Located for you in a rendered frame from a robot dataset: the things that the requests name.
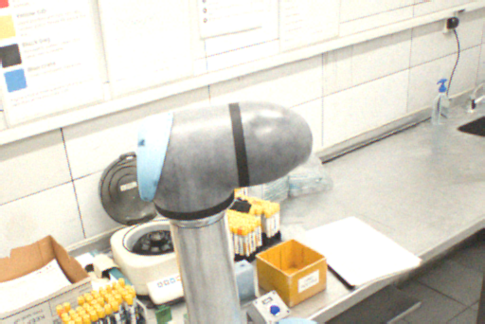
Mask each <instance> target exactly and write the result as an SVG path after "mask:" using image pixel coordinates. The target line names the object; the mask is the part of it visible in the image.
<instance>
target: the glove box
mask: <svg viewBox="0 0 485 324"><path fill-rule="evenodd" d="M76 259H77V261H79V262H80V264H81V265H82V267H83V268H84V269H85V271H86V272H87V273H88V274H89V275H90V277H91V281H92V285H93V290H97V293H98V292H99V290H98V288H99V287H103V289H104V290H105V285H106V284H110V285H111V282H112V281H117V284H118V280H119V279H124V281H125V285H131V288H134V285H133V284H132V283H131V282H130V281H129V280H128V279H127V278H126V277H125V276H124V275H123V274H122V273H121V268H120V267H119V265H115V263H114V262H113V260H111V259H109V258H108V256H106V255H104V254H100V253H99V252H98V250H97V249H95V250H93V251H90V252H88V253H86V254H83V255H81V256H78V257H76Z"/></svg>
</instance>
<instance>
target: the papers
mask: <svg viewBox="0 0 485 324"><path fill-rule="evenodd" d="M308 232H309V233H310V235H311V237H312V238H313V240H314V241H315V243H316V244H317V246H318V247H319V248H320V249H321V250H322V251H323V254H324V255H326V256H328V265H329V266H331V267H332V269H333V270H334V271H335V272H337V273H338V274H339V275H340V276H341V277H343V278H344V279H345V280H346V281H347V282H348V283H350V284H351V285H353V286H354V287H355V288H356V289H357V288H360V287H363V286H366V285H369V284H372V283H373V282H376V281H379V280H380V279H384V278H387V277H390V276H393V275H396V274H398V273H401V272H403V271H406V270H409V269H412V268H415V267H418V266H420V264H421V263H420V261H421V259H419V258H418V257H415V256H413V255H412V254H410V253H409V252H407V251H406V250H404V249H403V248H401V247H400V246H399V245H397V244H396V243H394V242H392V241H391V240H389V239H388V238H386V237H384V236H383V235H381V234H380V233H378V232H377V231H375V230H373V229H372V228H370V227H369V226H367V225H365V224H363V223H362V221H360V220H358V219H357V218H355V217H354V216H352V217H349V218H346V219H343V221H340V222H336V223H333V224H330V225H325V226H322V227H320V228H317V229H314V230H310V231H308Z"/></svg>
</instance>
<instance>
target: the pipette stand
mask: <svg viewBox="0 0 485 324"><path fill-rule="evenodd" d="M234 265H235V273H236V280H237V286H238V293H239V300H240V308H243V307H245V306H247V305H249V304H252V301H253V300H255V299H257V298H258V297H257V296H256V295H255V285H254V270H253V266H252V265H251V264H249V263H248V262H247V261H241V262H238V263H236V264H234Z"/></svg>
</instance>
